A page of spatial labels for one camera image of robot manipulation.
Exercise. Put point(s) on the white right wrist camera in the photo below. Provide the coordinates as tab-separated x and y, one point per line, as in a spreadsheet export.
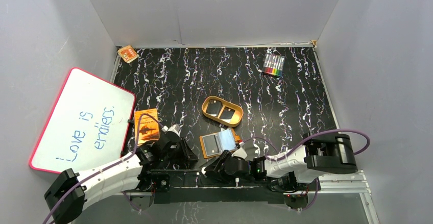
240	153

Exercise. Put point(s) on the orange paperback book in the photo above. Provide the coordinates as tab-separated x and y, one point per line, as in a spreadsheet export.
148	129

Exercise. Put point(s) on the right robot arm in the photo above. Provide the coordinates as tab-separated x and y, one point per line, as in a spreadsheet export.
315	155

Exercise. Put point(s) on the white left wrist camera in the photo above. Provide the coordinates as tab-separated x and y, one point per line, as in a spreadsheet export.
175	130

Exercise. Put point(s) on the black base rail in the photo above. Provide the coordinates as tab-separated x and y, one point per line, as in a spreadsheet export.
175	186

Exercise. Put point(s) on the pack of coloured markers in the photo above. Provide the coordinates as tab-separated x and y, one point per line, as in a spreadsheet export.
273	65

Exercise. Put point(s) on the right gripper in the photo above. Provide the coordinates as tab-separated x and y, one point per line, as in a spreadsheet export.
215	168

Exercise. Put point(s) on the orange leather card holder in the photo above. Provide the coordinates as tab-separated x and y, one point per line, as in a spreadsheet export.
227	140

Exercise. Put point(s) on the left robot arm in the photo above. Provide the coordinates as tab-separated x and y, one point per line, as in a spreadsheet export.
146	169

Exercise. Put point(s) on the pink framed whiteboard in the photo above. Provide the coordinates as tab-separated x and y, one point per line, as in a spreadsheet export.
87	125

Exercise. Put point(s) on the tan oval tray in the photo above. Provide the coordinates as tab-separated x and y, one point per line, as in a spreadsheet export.
236	119

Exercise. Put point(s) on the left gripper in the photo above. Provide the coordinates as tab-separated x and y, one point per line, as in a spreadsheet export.
182	147

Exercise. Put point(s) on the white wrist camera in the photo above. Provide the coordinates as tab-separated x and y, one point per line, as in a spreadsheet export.
240	153
175	130

